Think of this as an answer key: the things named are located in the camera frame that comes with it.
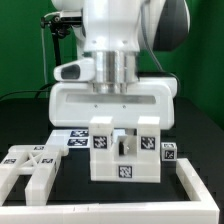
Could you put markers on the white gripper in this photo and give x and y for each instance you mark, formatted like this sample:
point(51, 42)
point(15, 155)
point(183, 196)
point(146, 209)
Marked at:
point(75, 104)

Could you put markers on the white chair seat part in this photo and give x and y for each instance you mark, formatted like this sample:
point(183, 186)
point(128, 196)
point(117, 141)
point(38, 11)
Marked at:
point(125, 168)

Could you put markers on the white tagged cube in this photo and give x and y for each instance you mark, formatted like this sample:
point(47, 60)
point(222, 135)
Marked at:
point(168, 151)

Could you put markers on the white chair back frame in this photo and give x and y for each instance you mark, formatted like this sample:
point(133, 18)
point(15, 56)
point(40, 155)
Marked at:
point(40, 162)

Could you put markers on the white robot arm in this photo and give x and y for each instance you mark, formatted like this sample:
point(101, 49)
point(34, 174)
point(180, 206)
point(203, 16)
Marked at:
point(101, 89)

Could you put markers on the white U-shaped fence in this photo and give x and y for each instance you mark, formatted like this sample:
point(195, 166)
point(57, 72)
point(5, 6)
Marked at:
point(200, 209)

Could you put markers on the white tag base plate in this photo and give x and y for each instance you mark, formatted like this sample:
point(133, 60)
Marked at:
point(72, 138)

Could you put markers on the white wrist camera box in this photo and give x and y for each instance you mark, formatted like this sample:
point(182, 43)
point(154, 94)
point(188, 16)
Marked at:
point(82, 70)

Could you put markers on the grey mounted camera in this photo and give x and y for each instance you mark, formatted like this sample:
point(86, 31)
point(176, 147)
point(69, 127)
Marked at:
point(70, 14)

